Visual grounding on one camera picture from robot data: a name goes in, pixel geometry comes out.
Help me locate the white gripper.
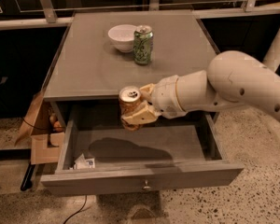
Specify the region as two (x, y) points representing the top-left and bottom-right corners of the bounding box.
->
(121, 75), (186, 125)

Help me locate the orange soda can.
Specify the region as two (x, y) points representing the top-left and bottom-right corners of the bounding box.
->
(119, 86), (141, 131)

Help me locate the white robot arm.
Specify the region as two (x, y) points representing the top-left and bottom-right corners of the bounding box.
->
(119, 50), (280, 130)

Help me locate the green soda can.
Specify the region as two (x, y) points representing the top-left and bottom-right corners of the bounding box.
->
(133, 25), (153, 65)

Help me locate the grey drawer cabinet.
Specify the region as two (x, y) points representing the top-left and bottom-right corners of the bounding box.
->
(45, 10), (216, 120)

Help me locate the open grey top drawer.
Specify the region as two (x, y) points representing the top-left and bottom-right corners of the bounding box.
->
(41, 106), (244, 196)

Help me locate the metal drawer knob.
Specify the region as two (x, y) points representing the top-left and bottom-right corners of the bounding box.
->
(142, 180), (151, 191)

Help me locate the white ceramic bowl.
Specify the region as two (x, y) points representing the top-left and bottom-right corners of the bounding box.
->
(108, 24), (136, 53)

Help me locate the white paper packet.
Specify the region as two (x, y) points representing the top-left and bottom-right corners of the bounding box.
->
(74, 154), (95, 169)

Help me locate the brown cardboard box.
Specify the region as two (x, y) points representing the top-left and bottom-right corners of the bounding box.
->
(15, 90), (64, 164)

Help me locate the metal window railing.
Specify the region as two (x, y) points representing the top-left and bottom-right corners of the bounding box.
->
(0, 0), (280, 32)

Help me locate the black bar on floor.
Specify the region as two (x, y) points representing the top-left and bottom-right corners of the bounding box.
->
(21, 163), (35, 191)

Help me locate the black floor cable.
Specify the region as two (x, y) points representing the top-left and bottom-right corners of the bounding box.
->
(63, 195), (89, 224)

